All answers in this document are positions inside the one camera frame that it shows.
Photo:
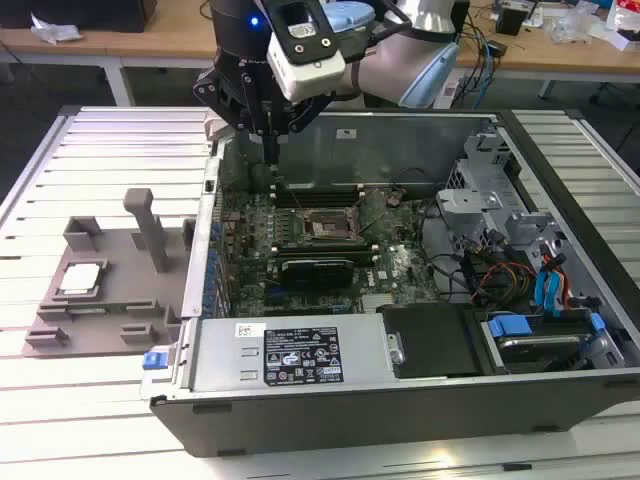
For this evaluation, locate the light wooden desk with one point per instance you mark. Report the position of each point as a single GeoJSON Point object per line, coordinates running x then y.
{"type": "Point", "coordinates": [165, 42]}
{"type": "Point", "coordinates": [15, 41]}

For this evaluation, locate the silver CPU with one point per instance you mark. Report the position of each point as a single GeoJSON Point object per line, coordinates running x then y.
{"type": "Point", "coordinates": [80, 279]}

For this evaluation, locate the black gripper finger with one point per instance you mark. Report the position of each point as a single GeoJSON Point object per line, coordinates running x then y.
{"type": "Point", "coordinates": [220, 92]}
{"type": "Point", "coordinates": [310, 112]}

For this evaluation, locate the green RAM stick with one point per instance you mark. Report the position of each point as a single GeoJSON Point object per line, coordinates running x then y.
{"type": "Point", "coordinates": [87, 311]}

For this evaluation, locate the round coin battery holder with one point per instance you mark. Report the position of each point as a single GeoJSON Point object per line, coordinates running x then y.
{"type": "Point", "coordinates": [395, 199]}

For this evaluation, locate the crumpled white plastic bag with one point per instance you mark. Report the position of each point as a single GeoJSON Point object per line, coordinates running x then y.
{"type": "Point", "coordinates": [55, 31]}

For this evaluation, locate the blue case latch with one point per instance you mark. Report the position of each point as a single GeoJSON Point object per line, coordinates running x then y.
{"type": "Point", "coordinates": [153, 361]}

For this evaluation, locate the small silver heatsink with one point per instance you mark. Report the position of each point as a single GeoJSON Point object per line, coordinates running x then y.
{"type": "Point", "coordinates": [378, 303]}

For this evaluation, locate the CPU socket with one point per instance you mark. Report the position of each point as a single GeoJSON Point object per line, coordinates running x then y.
{"type": "Point", "coordinates": [325, 230]}

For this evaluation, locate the small flat black device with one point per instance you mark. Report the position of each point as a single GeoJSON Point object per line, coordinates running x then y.
{"type": "Point", "coordinates": [497, 48]}

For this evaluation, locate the black RAM slot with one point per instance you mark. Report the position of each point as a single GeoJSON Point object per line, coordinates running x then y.
{"type": "Point", "coordinates": [315, 200]}
{"type": "Point", "coordinates": [367, 258]}
{"type": "Point", "coordinates": [325, 247]}
{"type": "Point", "coordinates": [315, 190]}

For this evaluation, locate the black graphics card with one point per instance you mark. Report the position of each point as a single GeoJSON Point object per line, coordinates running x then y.
{"type": "Point", "coordinates": [320, 275]}

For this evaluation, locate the silver power supply unit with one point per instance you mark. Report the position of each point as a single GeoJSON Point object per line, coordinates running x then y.
{"type": "Point", "coordinates": [220, 345]}

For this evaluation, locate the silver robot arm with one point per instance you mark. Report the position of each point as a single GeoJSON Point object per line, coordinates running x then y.
{"type": "Point", "coordinates": [390, 65]}

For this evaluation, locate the large black box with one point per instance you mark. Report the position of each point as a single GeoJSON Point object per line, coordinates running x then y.
{"type": "Point", "coordinates": [75, 12]}

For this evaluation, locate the clear plastic bags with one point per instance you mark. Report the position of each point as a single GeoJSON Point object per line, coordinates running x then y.
{"type": "Point", "coordinates": [575, 22]}

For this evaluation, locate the grey parts rack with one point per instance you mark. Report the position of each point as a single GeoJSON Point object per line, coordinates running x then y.
{"type": "Point", "coordinates": [115, 280]}

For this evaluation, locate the green motherboard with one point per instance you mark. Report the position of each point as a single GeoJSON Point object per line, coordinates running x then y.
{"type": "Point", "coordinates": [400, 260]}

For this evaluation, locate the silver drive bay cage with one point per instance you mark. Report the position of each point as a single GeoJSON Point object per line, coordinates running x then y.
{"type": "Point", "coordinates": [467, 205]}

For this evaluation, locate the small black box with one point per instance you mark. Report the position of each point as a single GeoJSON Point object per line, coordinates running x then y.
{"type": "Point", "coordinates": [512, 22]}

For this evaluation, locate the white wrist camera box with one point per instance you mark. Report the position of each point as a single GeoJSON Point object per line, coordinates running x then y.
{"type": "Point", "coordinates": [310, 70]}

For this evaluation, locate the black plastic shroud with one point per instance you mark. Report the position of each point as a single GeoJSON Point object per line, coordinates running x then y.
{"type": "Point", "coordinates": [430, 340]}

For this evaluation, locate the black PC case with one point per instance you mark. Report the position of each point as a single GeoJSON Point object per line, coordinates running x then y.
{"type": "Point", "coordinates": [350, 420]}

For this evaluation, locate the white and red package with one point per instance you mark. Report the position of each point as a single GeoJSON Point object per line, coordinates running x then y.
{"type": "Point", "coordinates": [625, 25]}

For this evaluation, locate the hard disk in blue carrier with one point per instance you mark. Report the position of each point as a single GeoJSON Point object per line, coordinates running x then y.
{"type": "Point", "coordinates": [510, 327]}

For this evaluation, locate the pale grey case latch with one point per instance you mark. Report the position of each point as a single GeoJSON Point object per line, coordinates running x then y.
{"type": "Point", "coordinates": [215, 131]}

